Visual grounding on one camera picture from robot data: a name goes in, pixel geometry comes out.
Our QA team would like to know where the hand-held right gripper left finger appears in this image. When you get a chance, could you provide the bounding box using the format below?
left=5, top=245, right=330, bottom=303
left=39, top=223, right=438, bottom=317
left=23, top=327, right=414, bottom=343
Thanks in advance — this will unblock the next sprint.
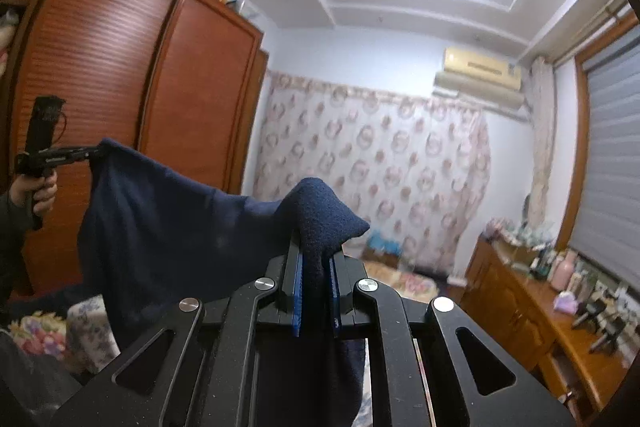
left=50, top=237, right=306, bottom=427

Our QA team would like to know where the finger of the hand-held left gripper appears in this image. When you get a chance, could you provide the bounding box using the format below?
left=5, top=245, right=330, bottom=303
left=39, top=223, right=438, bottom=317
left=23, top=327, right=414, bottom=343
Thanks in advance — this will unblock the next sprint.
left=60, top=143, right=108, bottom=164

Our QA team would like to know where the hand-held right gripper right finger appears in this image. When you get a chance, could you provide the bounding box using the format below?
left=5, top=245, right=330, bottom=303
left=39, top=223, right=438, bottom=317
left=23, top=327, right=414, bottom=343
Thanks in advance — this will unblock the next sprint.
left=327, top=252, right=576, bottom=427

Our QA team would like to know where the navy printed t-shirt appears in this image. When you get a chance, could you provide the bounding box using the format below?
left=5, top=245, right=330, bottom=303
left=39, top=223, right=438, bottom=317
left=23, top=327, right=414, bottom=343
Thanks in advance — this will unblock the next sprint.
left=77, top=138, right=371, bottom=427

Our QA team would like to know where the person's left hand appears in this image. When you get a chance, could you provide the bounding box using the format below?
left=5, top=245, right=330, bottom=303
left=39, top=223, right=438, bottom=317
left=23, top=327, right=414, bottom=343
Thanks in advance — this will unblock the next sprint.
left=10, top=169, right=58, bottom=215

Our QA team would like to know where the cream floral blanket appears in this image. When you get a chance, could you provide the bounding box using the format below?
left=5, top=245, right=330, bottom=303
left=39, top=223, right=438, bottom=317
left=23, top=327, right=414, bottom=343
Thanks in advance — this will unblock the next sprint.
left=360, top=259, right=443, bottom=305

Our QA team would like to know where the blue plastic bag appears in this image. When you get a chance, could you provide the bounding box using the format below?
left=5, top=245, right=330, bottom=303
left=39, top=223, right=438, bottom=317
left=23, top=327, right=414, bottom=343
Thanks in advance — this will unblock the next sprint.
left=367, top=229, right=403, bottom=255

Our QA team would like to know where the wooden louvered wardrobe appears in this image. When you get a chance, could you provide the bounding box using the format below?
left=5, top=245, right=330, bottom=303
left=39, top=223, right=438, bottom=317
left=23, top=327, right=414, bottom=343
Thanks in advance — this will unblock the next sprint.
left=0, top=0, right=271, bottom=298

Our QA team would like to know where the circle-print sheer curtain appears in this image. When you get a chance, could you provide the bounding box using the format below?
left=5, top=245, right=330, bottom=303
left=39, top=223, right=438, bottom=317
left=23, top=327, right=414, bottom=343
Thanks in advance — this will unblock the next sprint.
left=252, top=69, right=491, bottom=278

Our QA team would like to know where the wooden sideboard cabinet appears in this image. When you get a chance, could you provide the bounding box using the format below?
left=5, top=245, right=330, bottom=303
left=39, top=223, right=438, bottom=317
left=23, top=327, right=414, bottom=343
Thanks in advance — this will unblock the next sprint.
left=460, top=234, right=636, bottom=413

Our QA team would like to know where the blue floral white bedsheet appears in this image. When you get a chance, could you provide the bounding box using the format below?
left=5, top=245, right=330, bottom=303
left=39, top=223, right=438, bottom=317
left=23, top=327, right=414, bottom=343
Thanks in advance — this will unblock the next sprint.
left=67, top=299, right=121, bottom=373

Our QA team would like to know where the pink floral cushion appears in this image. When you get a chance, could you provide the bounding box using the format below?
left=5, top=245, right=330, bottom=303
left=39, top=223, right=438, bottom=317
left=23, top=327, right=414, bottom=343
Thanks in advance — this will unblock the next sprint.
left=7, top=311, right=68, bottom=358

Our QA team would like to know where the row of small bottles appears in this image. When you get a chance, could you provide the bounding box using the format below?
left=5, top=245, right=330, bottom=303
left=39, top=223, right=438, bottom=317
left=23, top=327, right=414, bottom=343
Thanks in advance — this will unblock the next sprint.
left=530, top=242, right=556, bottom=283

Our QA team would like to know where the pink thermos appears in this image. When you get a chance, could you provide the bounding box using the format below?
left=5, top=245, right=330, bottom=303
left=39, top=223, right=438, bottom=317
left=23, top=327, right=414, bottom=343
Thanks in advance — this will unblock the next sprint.
left=550, top=249, right=576, bottom=292

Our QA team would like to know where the purple packet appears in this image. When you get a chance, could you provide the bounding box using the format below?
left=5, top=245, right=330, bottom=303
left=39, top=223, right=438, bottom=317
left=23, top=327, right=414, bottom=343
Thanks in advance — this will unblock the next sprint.
left=554, top=292, right=581, bottom=314

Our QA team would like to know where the person's grey jacket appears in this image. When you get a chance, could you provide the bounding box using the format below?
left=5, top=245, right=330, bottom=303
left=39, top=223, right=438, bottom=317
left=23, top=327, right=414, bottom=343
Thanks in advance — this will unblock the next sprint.
left=0, top=329, right=83, bottom=427

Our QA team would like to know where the black mini tripod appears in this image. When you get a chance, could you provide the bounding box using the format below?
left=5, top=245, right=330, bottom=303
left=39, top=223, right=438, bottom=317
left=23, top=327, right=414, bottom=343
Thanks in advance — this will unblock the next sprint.
left=590, top=322, right=626, bottom=355
left=572, top=302, right=601, bottom=330

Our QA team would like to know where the beige window curtain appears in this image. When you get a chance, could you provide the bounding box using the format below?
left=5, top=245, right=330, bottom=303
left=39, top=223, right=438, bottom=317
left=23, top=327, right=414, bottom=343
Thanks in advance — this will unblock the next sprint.
left=527, top=54, right=558, bottom=228

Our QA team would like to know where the grey window blind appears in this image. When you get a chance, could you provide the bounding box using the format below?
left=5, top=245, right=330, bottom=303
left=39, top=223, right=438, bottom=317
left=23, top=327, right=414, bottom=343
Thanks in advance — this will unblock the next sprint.
left=570, top=52, right=640, bottom=268

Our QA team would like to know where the beige wall air conditioner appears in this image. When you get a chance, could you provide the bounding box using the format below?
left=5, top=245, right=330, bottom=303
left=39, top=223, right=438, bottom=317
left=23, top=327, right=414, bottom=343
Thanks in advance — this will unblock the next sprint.
left=432, top=47, right=526, bottom=115

